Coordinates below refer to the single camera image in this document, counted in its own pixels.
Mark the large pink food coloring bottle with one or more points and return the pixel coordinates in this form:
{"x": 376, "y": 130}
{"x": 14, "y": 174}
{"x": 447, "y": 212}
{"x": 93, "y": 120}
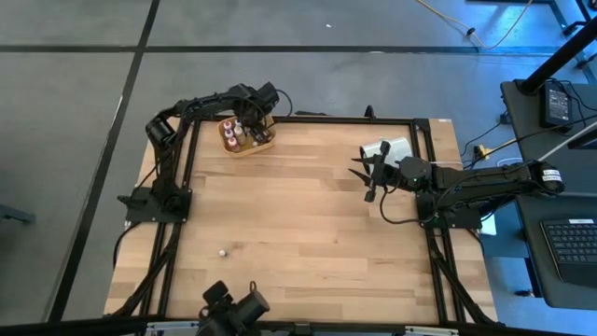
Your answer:
{"x": 227, "y": 125}

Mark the large blue food coloring bottle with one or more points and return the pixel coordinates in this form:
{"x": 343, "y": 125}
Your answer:
{"x": 238, "y": 123}

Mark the yellow plug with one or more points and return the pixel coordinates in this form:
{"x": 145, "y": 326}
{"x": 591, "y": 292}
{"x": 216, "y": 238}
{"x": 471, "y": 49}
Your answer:
{"x": 482, "y": 151}

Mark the black arched bracket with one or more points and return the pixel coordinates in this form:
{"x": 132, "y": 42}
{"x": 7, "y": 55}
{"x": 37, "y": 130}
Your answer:
{"x": 369, "y": 113}

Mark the grey metal foot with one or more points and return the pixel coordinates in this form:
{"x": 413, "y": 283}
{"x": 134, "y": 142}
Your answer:
{"x": 14, "y": 214}

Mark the black aluminium table frame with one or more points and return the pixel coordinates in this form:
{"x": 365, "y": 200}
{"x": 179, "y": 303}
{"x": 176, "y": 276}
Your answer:
{"x": 326, "y": 119}

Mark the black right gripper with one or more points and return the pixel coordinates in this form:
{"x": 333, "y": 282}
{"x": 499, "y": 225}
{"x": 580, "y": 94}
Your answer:
{"x": 410, "y": 172}

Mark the black side desk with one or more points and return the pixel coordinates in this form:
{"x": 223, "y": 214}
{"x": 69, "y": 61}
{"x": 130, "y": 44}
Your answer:
{"x": 580, "y": 184}

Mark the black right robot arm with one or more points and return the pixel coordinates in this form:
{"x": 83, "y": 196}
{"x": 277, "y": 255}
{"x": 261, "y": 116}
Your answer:
{"x": 490, "y": 179}

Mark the black keyboard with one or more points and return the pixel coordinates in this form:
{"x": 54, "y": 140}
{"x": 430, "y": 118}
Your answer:
{"x": 573, "y": 242}

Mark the black crossbar silver brackets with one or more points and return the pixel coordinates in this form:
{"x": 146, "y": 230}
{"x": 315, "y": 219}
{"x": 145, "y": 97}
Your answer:
{"x": 56, "y": 330}

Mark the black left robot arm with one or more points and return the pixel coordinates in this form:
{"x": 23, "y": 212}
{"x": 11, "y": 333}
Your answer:
{"x": 164, "y": 163}

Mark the white rod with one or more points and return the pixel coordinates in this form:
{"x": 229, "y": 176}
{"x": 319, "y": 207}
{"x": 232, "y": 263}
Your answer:
{"x": 569, "y": 141}

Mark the black stand pole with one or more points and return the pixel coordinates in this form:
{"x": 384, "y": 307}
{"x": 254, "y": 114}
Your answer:
{"x": 559, "y": 56}

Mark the white paper sheet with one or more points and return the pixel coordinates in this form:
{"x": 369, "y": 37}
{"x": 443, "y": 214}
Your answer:
{"x": 489, "y": 224}

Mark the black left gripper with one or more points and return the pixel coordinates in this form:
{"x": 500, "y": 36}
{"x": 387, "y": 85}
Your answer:
{"x": 252, "y": 107}

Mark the yellow plastic bin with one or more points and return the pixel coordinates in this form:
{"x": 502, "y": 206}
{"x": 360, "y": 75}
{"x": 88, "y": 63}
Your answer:
{"x": 247, "y": 150}

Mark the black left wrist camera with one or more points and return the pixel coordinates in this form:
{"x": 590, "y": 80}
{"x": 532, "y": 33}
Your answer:
{"x": 269, "y": 93}

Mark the black power adapter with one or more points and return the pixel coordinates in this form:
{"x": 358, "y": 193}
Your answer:
{"x": 556, "y": 105}

